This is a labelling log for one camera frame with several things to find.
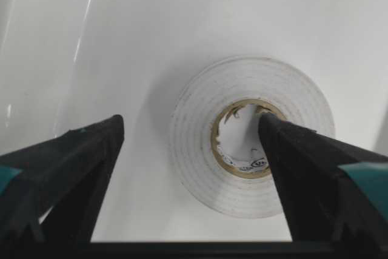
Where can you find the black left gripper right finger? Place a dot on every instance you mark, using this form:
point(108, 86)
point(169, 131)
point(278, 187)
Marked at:
point(320, 200)

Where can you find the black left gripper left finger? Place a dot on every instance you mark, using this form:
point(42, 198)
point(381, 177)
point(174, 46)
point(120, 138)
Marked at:
point(57, 187)

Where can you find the white tape roll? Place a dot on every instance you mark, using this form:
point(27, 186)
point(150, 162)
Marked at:
point(213, 137)

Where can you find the white plastic tray case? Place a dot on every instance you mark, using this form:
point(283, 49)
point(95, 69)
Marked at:
point(69, 63)

